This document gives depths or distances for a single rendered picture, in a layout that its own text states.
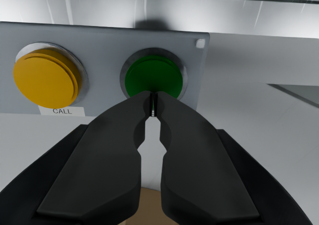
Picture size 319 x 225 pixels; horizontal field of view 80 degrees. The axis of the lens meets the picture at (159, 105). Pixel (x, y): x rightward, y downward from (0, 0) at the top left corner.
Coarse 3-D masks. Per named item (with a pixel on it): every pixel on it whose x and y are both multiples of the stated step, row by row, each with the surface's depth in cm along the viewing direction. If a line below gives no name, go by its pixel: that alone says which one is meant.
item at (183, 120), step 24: (168, 96) 11; (168, 120) 9; (192, 120) 9; (168, 144) 9; (192, 144) 8; (216, 144) 8; (168, 168) 7; (192, 168) 7; (216, 168) 7; (168, 192) 6; (192, 192) 6; (216, 192) 6; (240, 192) 6; (168, 216) 7; (192, 216) 6; (216, 216) 5; (240, 216) 5
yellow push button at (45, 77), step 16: (16, 64) 12; (32, 64) 12; (48, 64) 12; (64, 64) 12; (16, 80) 12; (32, 80) 12; (48, 80) 12; (64, 80) 12; (80, 80) 13; (32, 96) 13; (48, 96) 13; (64, 96) 13
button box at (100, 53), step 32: (0, 32) 12; (32, 32) 12; (64, 32) 12; (96, 32) 12; (128, 32) 12; (160, 32) 12; (192, 32) 12; (0, 64) 13; (96, 64) 13; (128, 64) 13; (192, 64) 13; (0, 96) 14; (96, 96) 14; (128, 96) 14; (192, 96) 14
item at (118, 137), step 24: (144, 96) 11; (96, 120) 9; (120, 120) 9; (144, 120) 9; (96, 144) 7; (120, 144) 8; (72, 168) 6; (96, 168) 7; (120, 168) 7; (48, 192) 6; (72, 192) 6; (96, 192) 6; (120, 192) 6; (48, 216) 5; (72, 216) 5; (96, 216) 6; (120, 216) 6
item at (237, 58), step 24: (216, 48) 22; (240, 48) 22; (264, 48) 22; (288, 48) 22; (312, 48) 23; (216, 72) 24; (240, 72) 24; (264, 72) 24; (288, 72) 24; (312, 72) 24
